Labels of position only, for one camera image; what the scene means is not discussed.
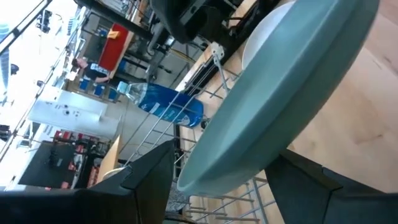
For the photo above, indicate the person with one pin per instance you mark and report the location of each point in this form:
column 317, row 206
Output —
column 93, row 71

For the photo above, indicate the wooden panel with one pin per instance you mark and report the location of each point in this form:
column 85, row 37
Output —
column 110, row 158

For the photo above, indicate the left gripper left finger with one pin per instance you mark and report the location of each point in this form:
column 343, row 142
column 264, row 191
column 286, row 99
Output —
column 152, row 186

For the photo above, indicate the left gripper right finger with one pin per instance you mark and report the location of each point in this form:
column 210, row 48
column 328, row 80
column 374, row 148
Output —
column 298, row 186

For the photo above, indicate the blue bin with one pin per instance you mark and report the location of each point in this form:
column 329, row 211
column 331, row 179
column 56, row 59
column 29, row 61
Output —
column 113, row 95
column 99, row 90
column 83, row 85

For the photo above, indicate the pale teal plate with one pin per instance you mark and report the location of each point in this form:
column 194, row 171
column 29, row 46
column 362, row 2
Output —
column 264, row 109

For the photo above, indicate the red board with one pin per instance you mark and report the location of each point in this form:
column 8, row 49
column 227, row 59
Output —
column 113, row 49

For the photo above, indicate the white cabinet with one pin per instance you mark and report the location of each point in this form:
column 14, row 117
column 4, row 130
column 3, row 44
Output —
column 71, row 113

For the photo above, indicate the blue dish soap bottle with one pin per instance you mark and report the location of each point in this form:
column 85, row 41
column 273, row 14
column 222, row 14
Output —
column 168, row 105

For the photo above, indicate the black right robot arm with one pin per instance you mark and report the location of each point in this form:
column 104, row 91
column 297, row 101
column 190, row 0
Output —
column 174, row 18

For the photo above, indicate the black work table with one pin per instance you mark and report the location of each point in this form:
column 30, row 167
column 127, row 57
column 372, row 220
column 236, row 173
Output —
column 46, row 168

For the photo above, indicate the black white floral plate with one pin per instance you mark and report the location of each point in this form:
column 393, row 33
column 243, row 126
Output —
column 177, row 199

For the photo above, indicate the light green plate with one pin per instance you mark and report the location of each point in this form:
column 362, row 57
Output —
column 264, row 34

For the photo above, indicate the black table frame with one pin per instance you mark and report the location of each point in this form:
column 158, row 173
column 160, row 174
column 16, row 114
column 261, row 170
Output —
column 202, row 77

